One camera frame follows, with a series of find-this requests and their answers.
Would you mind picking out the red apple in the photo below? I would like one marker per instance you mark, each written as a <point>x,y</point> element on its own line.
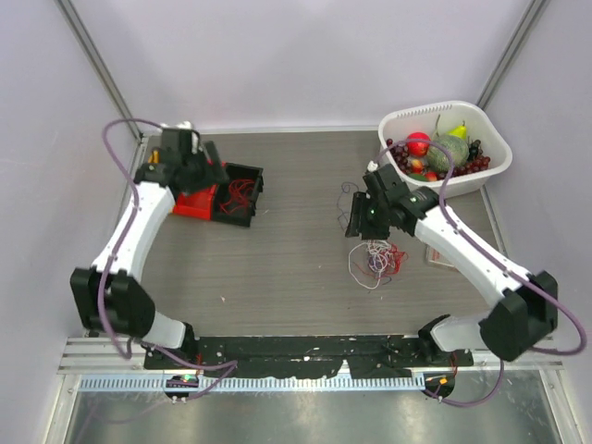
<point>418,144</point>

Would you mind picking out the red plastic bin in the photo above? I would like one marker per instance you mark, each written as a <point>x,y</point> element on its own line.
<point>199,205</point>

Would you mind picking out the green melon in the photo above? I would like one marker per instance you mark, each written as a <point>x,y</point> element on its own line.
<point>457,148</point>

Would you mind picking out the white slotted cable duct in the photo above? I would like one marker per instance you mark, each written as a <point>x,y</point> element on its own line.
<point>176,383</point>

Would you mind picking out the white fruit basket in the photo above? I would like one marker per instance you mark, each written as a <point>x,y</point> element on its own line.
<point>436,120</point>

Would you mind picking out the yellow plastic bin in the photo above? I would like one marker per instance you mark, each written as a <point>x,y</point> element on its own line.
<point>154,157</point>

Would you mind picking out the small red fruit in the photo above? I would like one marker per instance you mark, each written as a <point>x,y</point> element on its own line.
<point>420,171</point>

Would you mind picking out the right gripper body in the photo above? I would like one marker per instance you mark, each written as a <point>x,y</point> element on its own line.
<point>369,216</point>

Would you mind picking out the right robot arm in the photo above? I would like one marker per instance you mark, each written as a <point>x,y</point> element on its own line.
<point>521,305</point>

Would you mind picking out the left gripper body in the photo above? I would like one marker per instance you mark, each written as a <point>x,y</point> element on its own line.
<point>203,174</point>

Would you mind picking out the green pear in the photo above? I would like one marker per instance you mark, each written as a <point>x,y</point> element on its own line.
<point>460,131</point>

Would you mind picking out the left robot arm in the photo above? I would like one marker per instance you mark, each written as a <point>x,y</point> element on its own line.
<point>108,294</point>

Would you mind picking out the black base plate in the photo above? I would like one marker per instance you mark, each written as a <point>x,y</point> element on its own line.
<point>315,357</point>

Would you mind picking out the dark grape bunch right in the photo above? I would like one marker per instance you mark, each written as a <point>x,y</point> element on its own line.
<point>472,166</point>

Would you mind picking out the dark red grape bunch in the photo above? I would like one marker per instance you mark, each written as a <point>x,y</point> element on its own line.
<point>400,155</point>

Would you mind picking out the black plastic bin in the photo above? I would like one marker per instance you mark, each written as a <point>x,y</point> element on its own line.
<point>235,201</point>

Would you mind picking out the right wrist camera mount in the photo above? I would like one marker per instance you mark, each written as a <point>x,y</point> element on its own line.
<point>372,166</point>

